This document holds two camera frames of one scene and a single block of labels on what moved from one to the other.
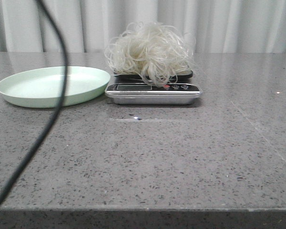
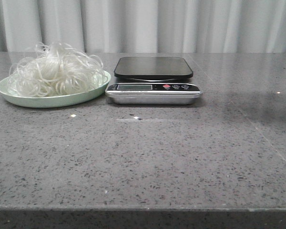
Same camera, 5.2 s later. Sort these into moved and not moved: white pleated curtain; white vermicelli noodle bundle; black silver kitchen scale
Moved: white vermicelli noodle bundle
Not moved: white pleated curtain; black silver kitchen scale
